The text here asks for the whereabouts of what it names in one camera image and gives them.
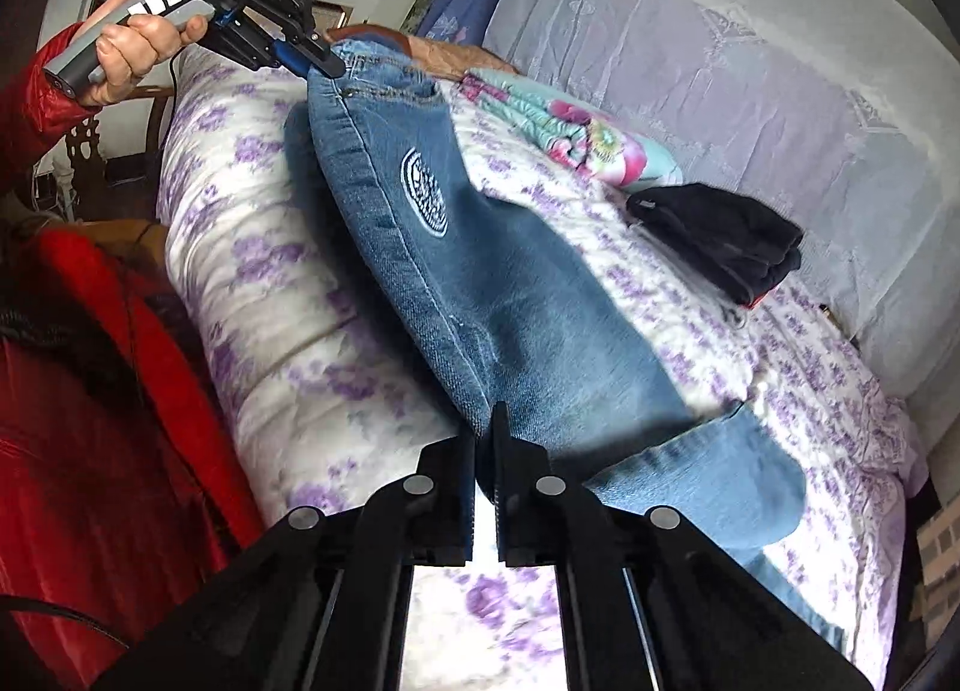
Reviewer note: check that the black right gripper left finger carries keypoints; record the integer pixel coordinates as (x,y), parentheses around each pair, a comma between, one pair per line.
(320,601)

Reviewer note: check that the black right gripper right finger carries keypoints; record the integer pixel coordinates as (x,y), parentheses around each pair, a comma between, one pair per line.
(648,601)

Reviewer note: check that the blue denim jeans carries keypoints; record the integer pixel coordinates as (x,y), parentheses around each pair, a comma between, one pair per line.
(505,312)

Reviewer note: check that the person's left hand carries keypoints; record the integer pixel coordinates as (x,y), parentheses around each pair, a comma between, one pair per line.
(127,53)

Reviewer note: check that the purple floral quilt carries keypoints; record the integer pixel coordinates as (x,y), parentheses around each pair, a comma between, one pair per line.
(322,410)

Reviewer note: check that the brown pillow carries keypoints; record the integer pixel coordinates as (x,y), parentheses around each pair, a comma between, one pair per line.
(438,58)

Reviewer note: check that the red jacket sleeve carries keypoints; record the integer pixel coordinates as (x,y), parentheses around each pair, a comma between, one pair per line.
(121,494)

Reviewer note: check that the red folded garment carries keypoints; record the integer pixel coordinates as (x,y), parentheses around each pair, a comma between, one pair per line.
(753,303)

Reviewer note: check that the teal pink floral blanket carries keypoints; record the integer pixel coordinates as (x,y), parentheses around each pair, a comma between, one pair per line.
(571,132)

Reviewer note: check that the black folded garment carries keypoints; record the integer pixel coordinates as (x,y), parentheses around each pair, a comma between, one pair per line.
(739,244)

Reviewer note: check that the white lace headboard cover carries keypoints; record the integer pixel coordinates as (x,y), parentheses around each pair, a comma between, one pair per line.
(841,114)

